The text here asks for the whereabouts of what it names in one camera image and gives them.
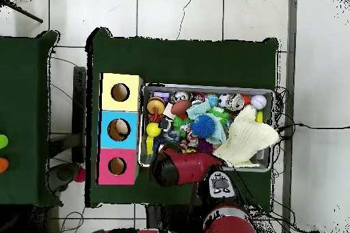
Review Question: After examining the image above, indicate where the dark green table cloth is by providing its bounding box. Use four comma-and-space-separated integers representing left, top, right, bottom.
85, 27, 280, 212
0, 30, 62, 207

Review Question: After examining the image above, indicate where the teal knitted cloth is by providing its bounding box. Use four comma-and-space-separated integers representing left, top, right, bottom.
186, 98, 228, 145

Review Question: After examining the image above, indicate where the cream knitted cloth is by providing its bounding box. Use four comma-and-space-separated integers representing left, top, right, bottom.
212, 105, 280, 168

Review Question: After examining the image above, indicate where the grey rounded object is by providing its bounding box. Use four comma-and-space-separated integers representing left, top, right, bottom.
47, 162, 81, 193

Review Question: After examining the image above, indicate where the shallow clear mesh bin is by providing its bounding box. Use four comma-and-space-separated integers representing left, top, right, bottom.
137, 82, 275, 173

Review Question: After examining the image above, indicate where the black and white soccer ball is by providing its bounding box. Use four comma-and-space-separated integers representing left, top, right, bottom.
217, 92, 232, 108

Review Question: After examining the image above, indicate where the red ball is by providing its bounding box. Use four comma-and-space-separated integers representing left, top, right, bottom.
72, 167, 86, 183

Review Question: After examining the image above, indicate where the black rod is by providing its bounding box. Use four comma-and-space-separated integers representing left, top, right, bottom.
0, 0, 44, 24

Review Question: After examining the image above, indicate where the wooden box with three holes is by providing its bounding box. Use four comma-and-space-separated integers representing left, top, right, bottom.
95, 72, 144, 186

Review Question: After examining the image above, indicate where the white baseball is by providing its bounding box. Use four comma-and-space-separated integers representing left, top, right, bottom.
250, 94, 268, 110

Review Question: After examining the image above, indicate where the large blue spiky ball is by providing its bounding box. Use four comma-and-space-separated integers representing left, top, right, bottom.
189, 113, 217, 139

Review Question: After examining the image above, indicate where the orange round object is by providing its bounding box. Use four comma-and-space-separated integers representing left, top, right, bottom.
0, 157, 10, 174

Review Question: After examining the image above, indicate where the black cable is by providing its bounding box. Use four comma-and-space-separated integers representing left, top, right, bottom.
277, 122, 350, 133

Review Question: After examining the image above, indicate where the brown toy football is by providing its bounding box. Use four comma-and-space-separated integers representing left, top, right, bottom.
170, 99, 193, 116

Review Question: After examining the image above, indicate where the black upright panel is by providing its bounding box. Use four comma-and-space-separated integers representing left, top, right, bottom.
72, 66, 87, 164

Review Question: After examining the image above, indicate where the green spiky ball with eyes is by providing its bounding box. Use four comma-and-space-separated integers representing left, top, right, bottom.
208, 106, 230, 124

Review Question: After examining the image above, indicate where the wooden burger toy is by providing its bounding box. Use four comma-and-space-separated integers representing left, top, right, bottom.
146, 96, 167, 115

